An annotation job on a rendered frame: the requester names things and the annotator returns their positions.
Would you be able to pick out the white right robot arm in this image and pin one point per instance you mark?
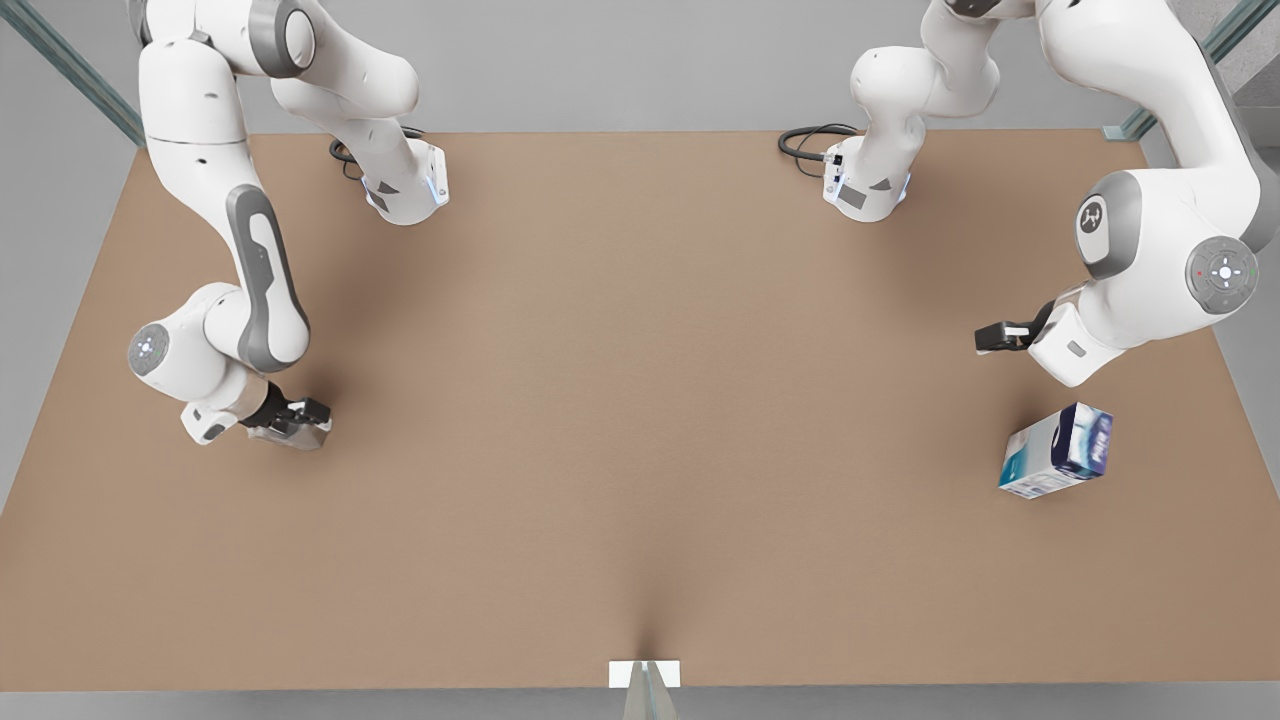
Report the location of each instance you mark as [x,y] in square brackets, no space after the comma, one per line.
[190,120]

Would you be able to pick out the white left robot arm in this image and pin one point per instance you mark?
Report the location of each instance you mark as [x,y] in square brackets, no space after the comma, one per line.
[1180,130]

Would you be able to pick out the blue and white carton box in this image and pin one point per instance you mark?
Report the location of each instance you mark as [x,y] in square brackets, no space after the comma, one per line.
[1055,452]

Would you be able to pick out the silver frame post with white foot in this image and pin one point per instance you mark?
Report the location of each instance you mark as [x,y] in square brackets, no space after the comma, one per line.
[645,685]

